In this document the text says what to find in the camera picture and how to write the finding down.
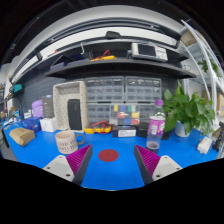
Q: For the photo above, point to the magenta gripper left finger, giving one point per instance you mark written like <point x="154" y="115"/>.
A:
<point x="71" y="167"/>

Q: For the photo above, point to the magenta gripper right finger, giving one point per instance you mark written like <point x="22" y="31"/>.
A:
<point x="153" y="167"/>

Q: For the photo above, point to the beige patterned ceramic mug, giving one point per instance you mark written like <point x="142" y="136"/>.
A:
<point x="68" y="142"/>

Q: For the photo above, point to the red round coaster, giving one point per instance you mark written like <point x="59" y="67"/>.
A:
<point x="108" y="155"/>

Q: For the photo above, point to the clear bottle purple cap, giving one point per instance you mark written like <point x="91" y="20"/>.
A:
<point x="156" y="127"/>

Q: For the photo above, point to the white plant pot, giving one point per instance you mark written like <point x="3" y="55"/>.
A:
<point x="179" y="130"/>

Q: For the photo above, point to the black box white label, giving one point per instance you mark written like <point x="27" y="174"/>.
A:
<point x="124" y="131"/>

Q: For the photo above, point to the white small box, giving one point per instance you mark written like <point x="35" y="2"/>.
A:
<point x="49" y="124"/>

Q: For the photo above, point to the white power adapter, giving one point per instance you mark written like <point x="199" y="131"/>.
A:
<point x="204" y="145"/>

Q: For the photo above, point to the brown cardboard box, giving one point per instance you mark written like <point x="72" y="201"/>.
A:
<point x="22" y="136"/>

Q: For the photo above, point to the blue small box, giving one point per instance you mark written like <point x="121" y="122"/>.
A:
<point x="32" y="123"/>

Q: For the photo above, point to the black rectangular device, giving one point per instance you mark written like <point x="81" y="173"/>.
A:
<point x="74" y="114"/>

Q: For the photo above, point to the lower parts drawer cabinet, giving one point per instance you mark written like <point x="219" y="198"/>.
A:
<point x="119" y="114"/>

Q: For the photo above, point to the parts drawer cabinet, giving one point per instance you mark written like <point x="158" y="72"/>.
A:
<point x="119" y="114"/>
<point x="105" y="89"/>
<point x="142" y="89"/>

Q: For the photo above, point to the grey tall box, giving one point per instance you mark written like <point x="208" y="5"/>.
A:
<point x="48" y="110"/>

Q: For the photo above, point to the green potted plant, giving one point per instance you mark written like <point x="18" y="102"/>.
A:
<point x="193" y="112"/>

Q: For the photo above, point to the purple plastic bag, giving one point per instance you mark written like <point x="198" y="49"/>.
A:
<point x="37" y="108"/>

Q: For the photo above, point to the white pegboard tray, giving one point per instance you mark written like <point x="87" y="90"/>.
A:
<point x="61" y="94"/>

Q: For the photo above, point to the upper right parts drawer cabinet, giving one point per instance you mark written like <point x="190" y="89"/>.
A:
<point x="142" y="89"/>

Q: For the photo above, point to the upper left parts drawer cabinet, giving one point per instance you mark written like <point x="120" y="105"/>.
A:
<point x="105" y="89"/>

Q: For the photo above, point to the dark grey shelf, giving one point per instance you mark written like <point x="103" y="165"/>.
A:
<point x="118" y="66"/>

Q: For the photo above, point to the white oscilloscope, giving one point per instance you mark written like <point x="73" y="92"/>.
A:
<point x="149" y="52"/>

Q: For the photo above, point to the yellow tool on shelf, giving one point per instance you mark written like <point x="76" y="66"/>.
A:
<point x="106" y="56"/>

